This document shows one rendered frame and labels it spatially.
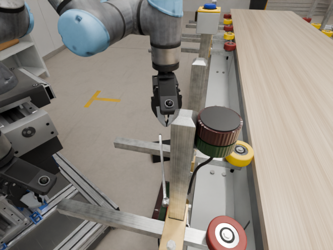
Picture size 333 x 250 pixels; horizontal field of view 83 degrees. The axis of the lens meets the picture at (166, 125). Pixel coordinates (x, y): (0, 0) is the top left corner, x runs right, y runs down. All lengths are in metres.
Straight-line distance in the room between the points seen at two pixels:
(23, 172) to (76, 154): 1.42
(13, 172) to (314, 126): 0.89
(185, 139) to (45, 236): 1.17
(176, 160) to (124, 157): 1.46
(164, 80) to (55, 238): 1.08
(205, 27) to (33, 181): 0.64
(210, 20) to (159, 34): 0.28
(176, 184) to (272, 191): 0.28
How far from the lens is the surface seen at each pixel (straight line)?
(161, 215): 0.69
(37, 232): 1.39
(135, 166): 1.68
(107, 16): 0.41
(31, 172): 0.53
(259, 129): 0.72
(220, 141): 0.25
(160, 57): 0.47
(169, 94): 0.48
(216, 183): 0.87
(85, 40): 0.37
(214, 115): 0.27
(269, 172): 0.60
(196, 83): 0.50
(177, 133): 0.27
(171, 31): 0.46
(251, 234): 0.62
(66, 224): 1.33
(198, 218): 0.78
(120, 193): 1.57
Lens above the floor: 1.33
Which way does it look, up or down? 41 degrees down
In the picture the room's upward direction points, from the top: straight up
